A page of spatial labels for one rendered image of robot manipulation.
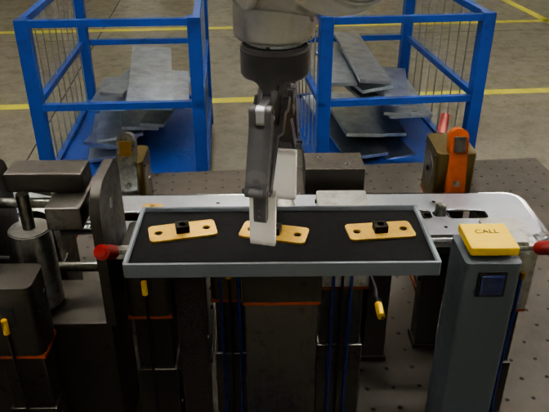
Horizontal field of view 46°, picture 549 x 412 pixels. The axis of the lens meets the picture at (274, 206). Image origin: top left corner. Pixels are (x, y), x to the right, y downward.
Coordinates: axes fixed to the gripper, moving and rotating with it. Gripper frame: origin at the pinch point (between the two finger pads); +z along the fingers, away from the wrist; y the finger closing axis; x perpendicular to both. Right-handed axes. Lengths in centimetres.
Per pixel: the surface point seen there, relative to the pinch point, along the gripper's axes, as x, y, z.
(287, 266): -3.2, -6.9, 3.7
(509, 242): -28.5, 4.8, 4.0
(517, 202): -36, 47, 20
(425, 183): -19, 59, 24
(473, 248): -24.2, 2.5, 4.0
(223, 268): 4.0, -8.7, 4.0
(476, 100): -43, 240, 65
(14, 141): 227, 256, 120
